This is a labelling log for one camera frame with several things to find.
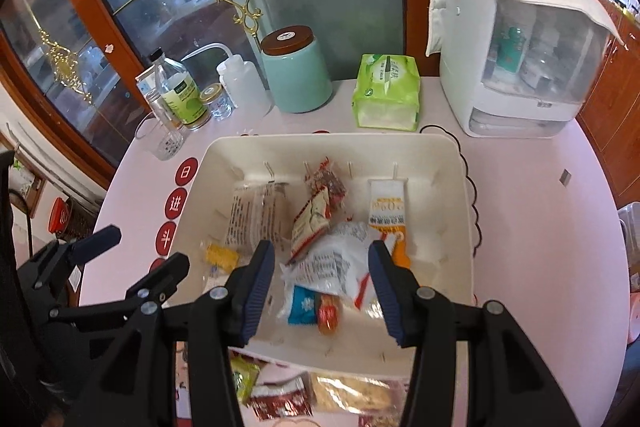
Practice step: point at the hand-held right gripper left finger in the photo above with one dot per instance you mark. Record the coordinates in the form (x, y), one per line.
(257, 292)

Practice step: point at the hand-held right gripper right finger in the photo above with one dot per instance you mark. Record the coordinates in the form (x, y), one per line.
(385, 292)

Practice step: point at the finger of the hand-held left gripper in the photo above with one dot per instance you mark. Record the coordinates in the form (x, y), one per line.
(170, 269)
(100, 238)

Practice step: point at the white crinkled snack packet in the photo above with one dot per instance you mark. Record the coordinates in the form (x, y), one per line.
(330, 262)

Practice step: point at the clear bread bag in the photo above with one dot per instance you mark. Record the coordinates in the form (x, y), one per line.
(255, 217)

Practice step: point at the white and orange oat bar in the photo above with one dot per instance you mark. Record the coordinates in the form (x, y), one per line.
(387, 207)

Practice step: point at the white plastic bin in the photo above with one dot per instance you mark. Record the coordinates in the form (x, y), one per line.
(440, 207)

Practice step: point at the red object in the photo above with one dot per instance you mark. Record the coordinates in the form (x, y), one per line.
(59, 216)

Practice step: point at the blue and white snack packet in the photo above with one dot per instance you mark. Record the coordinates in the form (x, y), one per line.
(302, 307)

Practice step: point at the yellow candy packet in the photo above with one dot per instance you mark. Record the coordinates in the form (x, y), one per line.
(222, 256)

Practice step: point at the orange sausage packet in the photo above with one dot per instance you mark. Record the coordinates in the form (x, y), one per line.
(328, 314)

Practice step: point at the green snack packet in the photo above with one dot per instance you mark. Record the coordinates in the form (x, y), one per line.
(242, 379)

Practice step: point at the yellow cracker packet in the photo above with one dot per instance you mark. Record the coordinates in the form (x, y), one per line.
(355, 392)

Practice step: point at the red candy packet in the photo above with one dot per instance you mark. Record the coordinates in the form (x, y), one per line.
(280, 399)

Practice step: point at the clear glass cup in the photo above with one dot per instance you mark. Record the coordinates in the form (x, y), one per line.
(162, 142)

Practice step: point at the green label bottle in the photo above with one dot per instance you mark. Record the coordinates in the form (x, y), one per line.
(182, 97)

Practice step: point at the small jar with gold lid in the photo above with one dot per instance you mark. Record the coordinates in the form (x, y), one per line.
(217, 102)

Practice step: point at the white squeeze bottle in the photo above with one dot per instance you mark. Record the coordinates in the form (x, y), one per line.
(240, 82)

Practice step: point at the green tissue pack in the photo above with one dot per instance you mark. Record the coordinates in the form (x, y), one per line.
(385, 87)

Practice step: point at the small grey clip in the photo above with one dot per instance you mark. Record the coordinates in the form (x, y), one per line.
(565, 177)

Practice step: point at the teal canister with brown lid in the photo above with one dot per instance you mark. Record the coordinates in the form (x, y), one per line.
(297, 72)

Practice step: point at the white countertop appliance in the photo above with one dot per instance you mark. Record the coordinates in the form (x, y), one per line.
(500, 72)

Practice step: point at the brown wooden cabinet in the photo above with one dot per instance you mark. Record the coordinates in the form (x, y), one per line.
(615, 107)

